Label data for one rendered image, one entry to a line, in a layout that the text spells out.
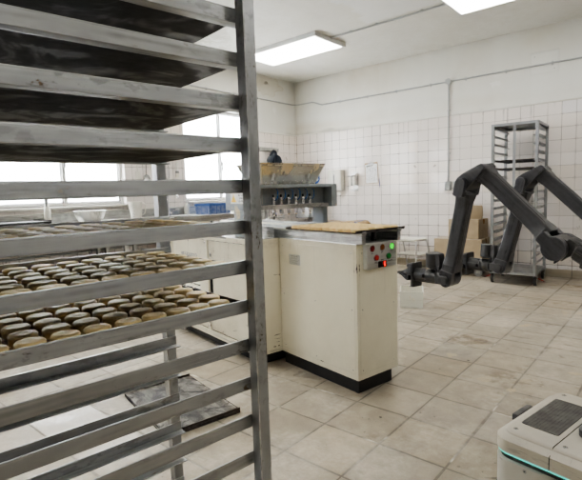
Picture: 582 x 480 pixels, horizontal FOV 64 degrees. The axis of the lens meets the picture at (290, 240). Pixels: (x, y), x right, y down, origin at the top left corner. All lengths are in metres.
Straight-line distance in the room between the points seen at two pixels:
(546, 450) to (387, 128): 5.90
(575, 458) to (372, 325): 1.21
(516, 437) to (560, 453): 0.14
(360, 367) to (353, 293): 0.41
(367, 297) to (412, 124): 4.76
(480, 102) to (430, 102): 0.69
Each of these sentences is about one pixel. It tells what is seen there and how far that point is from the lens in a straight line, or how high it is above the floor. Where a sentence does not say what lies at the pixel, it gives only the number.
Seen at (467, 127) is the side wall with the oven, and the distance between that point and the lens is 6.76.
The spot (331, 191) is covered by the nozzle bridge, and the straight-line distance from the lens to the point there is 3.29.
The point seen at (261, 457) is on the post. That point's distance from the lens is 1.17.
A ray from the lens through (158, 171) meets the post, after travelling 1.40.
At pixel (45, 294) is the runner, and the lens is 0.88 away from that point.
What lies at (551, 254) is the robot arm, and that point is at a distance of 1.66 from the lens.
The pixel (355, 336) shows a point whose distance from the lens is 2.60.
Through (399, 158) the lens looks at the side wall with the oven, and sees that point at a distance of 7.12.
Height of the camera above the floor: 1.12
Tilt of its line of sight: 6 degrees down
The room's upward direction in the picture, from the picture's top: 2 degrees counter-clockwise
